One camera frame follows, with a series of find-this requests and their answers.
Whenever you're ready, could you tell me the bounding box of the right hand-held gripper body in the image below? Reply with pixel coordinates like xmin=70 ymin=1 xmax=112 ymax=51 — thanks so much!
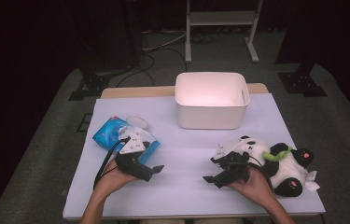
xmin=210 ymin=138 xmax=251 ymax=183

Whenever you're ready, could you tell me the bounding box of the white floor cable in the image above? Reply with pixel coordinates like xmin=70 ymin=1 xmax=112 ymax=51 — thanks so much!
xmin=141 ymin=29 xmax=189 ymax=53

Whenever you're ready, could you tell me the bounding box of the person's right hand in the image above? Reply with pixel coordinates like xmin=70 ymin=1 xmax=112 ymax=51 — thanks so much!
xmin=227 ymin=166 xmax=277 ymax=209

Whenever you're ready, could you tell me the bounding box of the pale table cover sheet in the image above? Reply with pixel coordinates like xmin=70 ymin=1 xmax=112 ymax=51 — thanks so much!
xmin=63 ymin=92 xmax=326 ymax=220

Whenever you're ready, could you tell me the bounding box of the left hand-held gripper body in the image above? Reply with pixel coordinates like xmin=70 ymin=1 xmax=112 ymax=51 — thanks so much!
xmin=115 ymin=133 xmax=151 ymax=176

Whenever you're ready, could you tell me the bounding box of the wooden table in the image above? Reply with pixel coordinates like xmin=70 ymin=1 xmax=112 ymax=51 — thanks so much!
xmin=100 ymin=82 xmax=270 ymax=100

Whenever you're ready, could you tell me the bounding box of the panda plush toy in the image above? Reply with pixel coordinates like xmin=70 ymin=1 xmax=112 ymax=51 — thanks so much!
xmin=230 ymin=134 xmax=321 ymax=198

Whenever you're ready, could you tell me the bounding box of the white plastic bin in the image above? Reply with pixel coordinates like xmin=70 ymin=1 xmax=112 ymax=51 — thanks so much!
xmin=175 ymin=72 xmax=251 ymax=131

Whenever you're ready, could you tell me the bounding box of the dark floor socket cover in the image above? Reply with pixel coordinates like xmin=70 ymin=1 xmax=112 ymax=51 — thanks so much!
xmin=77 ymin=113 xmax=93 ymax=133

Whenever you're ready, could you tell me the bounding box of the white metal stand frame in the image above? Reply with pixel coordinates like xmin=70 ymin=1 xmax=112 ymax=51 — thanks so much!
xmin=185 ymin=0 xmax=264 ymax=64

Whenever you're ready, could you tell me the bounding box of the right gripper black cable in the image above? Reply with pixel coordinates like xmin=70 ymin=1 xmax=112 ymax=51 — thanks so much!
xmin=246 ymin=153 xmax=274 ymax=192

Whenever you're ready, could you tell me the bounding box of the blue wet wipes packet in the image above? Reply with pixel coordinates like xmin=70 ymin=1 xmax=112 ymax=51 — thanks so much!
xmin=92 ymin=116 xmax=161 ymax=165

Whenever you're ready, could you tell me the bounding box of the black floor cable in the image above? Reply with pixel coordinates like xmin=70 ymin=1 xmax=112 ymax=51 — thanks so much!
xmin=116 ymin=48 xmax=189 ymax=89

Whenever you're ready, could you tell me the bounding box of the person's left hand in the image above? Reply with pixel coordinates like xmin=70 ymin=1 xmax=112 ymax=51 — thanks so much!
xmin=96 ymin=157 xmax=139 ymax=200

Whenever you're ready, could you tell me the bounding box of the black stand with base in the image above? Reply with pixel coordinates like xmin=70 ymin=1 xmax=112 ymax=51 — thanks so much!
xmin=68 ymin=0 xmax=143 ymax=102
xmin=277 ymin=62 xmax=328 ymax=98

